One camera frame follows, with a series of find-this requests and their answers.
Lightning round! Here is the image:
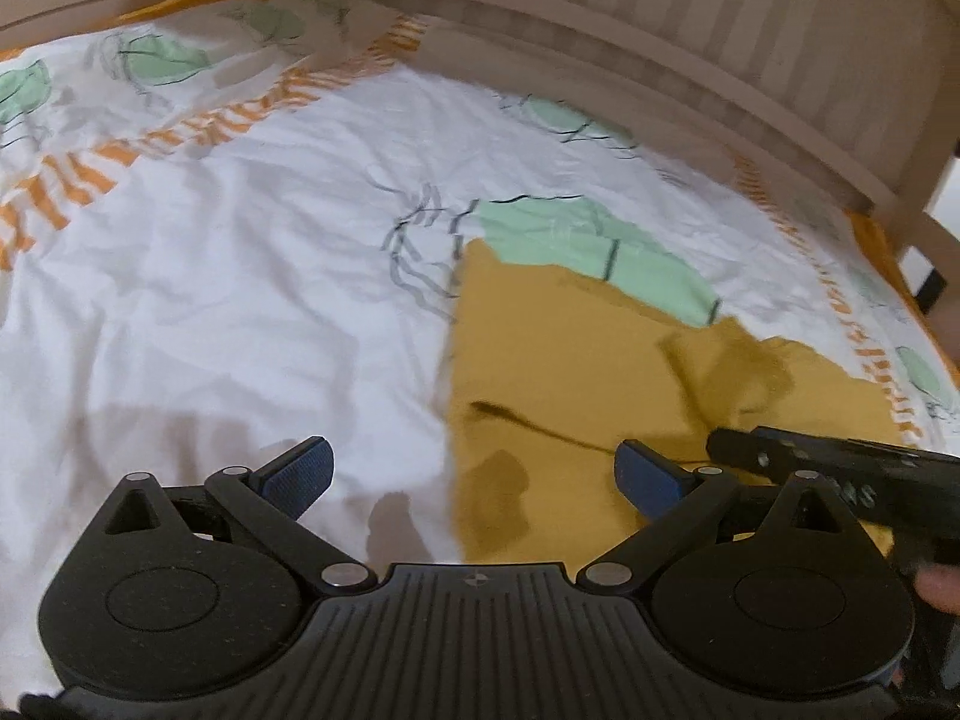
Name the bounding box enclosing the yellow bed sheet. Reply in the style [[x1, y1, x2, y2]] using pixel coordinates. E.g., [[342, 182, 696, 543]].
[[112, 0, 960, 383]]

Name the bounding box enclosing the person's right hand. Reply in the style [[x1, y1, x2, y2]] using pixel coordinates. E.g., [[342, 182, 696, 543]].
[[916, 568, 960, 614]]

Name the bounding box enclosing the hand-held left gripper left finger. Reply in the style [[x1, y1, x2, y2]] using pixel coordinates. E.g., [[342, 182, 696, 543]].
[[101, 435, 378, 595]]

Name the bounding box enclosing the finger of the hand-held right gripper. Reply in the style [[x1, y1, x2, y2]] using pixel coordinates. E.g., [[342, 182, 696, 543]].
[[707, 429, 807, 478]]

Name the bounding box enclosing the mustard yellow small garment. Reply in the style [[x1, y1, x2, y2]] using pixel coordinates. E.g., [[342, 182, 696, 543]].
[[439, 236, 902, 565]]

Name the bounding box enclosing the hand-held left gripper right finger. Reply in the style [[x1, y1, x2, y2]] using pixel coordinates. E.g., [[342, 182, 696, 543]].
[[576, 439, 869, 595]]

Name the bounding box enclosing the white printed blanket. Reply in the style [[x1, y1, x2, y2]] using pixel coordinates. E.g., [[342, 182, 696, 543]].
[[0, 0, 960, 700]]

